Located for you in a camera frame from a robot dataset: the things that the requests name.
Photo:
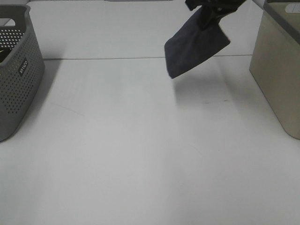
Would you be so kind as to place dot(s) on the grey perforated plastic basket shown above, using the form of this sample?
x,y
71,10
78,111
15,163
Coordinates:
x,y
21,67

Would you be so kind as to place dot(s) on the beige plastic storage bin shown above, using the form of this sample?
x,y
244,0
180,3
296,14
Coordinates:
x,y
275,63

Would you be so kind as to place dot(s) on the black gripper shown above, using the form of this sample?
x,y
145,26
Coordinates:
x,y
212,11

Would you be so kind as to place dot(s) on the dark grey towel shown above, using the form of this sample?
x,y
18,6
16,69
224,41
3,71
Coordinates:
x,y
190,46

